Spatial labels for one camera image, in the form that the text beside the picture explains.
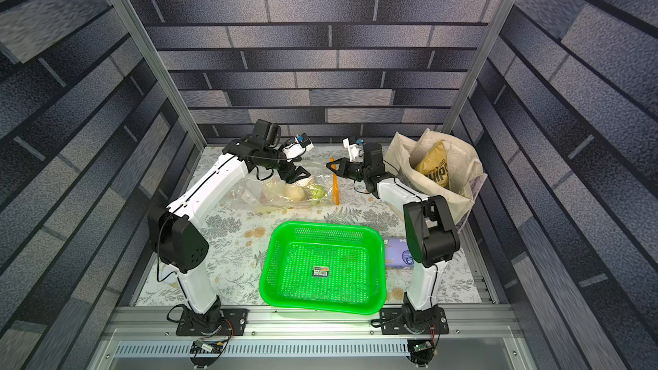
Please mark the yellow chips bag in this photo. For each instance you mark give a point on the yellow chips bag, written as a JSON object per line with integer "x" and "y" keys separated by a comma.
{"x": 434, "y": 165}

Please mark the beige canvas tote bag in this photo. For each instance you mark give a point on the beige canvas tote bag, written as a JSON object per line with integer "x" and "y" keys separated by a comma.
{"x": 466, "y": 174}

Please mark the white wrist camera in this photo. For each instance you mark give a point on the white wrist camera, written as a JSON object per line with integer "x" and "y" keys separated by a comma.
{"x": 354, "y": 147}
{"x": 297, "y": 146}

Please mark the small sticker in basket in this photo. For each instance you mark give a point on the small sticker in basket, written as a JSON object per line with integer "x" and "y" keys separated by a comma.
{"x": 320, "y": 272}

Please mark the purple tissue pack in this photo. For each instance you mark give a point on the purple tissue pack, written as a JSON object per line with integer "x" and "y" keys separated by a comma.
{"x": 397, "y": 254}

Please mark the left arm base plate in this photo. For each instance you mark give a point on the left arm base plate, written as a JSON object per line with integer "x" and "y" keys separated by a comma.
{"x": 229, "y": 322}

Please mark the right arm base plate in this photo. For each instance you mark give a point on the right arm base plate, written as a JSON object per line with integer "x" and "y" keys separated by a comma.
{"x": 400, "y": 321}

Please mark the green pear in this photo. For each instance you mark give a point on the green pear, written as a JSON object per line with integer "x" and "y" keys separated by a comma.
{"x": 316, "y": 192}

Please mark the beige round fruit upper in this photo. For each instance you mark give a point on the beige round fruit upper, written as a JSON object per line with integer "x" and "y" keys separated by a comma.
{"x": 294, "y": 193}

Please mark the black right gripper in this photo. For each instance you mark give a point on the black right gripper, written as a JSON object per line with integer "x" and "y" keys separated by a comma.
{"x": 347, "y": 167}

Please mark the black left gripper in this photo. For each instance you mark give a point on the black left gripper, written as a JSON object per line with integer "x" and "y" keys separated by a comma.
{"x": 288, "y": 174}

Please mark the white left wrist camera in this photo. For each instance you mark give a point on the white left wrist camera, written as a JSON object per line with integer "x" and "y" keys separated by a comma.
{"x": 297, "y": 146}

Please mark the green plastic basket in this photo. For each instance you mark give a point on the green plastic basket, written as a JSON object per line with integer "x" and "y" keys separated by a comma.
{"x": 355, "y": 256}

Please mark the circuit board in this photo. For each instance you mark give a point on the circuit board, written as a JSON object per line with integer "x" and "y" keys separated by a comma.
{"x": 202, "y": 347}
{"x": 421, "y": 352}

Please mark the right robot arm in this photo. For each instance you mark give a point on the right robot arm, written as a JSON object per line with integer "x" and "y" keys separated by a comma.
{"x": 431, "y": 235}

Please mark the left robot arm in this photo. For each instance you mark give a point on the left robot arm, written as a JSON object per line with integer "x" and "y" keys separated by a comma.
{"x": 174, "y": 231}

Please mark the clear zip-top bag orange seal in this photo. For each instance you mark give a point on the clear zip-top bag orange seal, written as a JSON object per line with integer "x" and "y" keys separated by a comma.
{"x": 247, "y": 194}

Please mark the right circuit board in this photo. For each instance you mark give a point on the right circuit board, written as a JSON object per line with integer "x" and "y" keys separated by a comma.
{"x": 421, "y": 352}

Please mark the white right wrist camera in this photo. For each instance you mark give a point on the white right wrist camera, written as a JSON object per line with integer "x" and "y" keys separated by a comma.
{"x": 354, "y": 147}

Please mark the left circuit board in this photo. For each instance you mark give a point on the left circuit board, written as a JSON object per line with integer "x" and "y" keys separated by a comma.
{"x": 202, "y": 347}

